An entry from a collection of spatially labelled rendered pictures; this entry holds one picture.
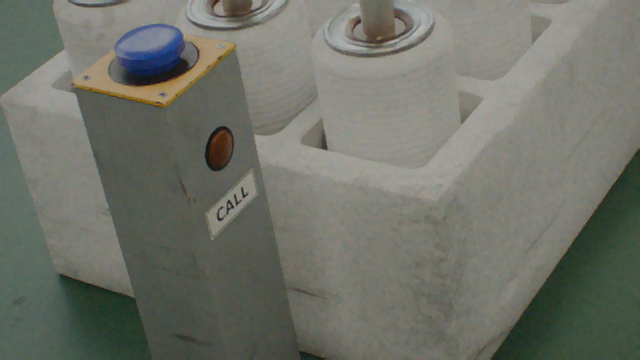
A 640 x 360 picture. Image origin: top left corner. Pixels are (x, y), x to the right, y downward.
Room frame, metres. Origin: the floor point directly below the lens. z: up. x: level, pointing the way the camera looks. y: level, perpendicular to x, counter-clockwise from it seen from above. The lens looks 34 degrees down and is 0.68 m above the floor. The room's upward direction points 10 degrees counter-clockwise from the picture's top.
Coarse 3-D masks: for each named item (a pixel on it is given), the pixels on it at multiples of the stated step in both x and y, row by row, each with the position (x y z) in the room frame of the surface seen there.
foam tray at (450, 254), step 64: (576, 0) 0.92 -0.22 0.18; (64, 64) 0.96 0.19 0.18; (576, 64) 0.86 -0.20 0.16; (64, 128) 0.89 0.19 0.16; (320, 128) 0.81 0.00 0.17; (512, 128) 0.78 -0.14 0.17; (576, 128) 0.86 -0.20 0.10; (64, 192) 0.90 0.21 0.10; (320, 192) 0.75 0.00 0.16; (384, 192) 0.71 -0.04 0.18; (448, 192) 0.70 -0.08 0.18; (512, 192) 0.77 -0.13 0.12; (576, 192) 0.86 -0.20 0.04; (64, 256) 0.92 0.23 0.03; (320, 256) 0.75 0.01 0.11; (384, 256) 0.72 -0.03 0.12; (448, 256) 0.70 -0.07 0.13; (512, 256) 0.77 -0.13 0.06; (320, 320) 0.76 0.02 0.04; (384, 320) 0.72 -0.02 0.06; (448, 320) 0.69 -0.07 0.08; (512, 320) 0.76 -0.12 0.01
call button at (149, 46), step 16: (128, 32) 0.70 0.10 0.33; (144, 32) 0.70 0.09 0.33; (160, 32) 0.69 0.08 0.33; (176, 32) 0.69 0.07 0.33; (128, 48) 0.68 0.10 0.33; (144, 48) 0.68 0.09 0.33; (160, 48) 0.67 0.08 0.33; (176, 48) 0.68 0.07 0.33; (128, 64) 0.67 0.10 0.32; (144, 64) 0.67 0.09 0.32; (160, 64) 0.67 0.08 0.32
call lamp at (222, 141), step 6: (222, 132) 0.67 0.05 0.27; (216, 138) 0.66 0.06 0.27; (222, 138) 0.67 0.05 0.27; (228, 138) 0.67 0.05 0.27; (210, 144) 0.66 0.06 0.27; (216, 144) 0.66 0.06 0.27; (222, 144) 0.66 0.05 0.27; (228, 144) 0.67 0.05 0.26; (210, 150) 0.66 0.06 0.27; (216, 150) 0.66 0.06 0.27; (222, 150) 0.66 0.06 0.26; (228, 150) 0.67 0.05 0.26; (210, 156) 0.66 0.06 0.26; (216, 156) 0.66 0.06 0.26; (222, 156) 0.66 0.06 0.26; (228, 156) 0.67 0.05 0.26; (216, 162) 0.66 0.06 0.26; (222, 162) 0.66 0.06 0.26
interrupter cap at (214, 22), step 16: (192, 0) 0.88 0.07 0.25; (208, 0) 0.88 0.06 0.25; (256, 0) 0.87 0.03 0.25; (272, 0) 0.86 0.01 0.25; (288, 0) 0.86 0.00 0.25; (192, 16) 0.86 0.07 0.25; (208, 16) 0.85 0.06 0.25; (224, 16) 0.85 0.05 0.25; (240, 16) 0.85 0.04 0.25; (256, 16) 0.84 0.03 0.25; (272, 16) 0.84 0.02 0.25
